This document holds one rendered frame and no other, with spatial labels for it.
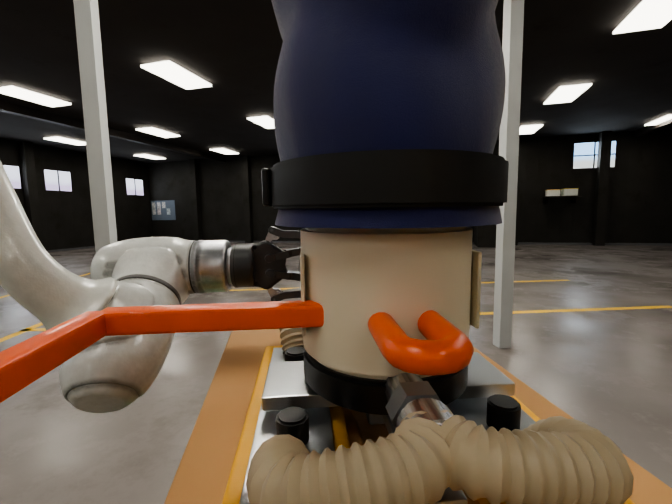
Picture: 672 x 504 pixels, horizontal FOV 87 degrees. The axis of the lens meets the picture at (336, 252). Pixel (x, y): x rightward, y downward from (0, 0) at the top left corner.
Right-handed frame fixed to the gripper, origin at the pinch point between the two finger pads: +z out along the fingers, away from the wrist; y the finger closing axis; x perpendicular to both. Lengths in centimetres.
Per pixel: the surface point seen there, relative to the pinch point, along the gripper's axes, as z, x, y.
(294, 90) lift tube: -8.9, 32.9, -18.2
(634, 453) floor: 165, -96, 120
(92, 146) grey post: -167, -243, -64
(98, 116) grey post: -160, -243, -87
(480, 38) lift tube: 5.4, 34.5, -21.7
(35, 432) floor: -170, -159, 120
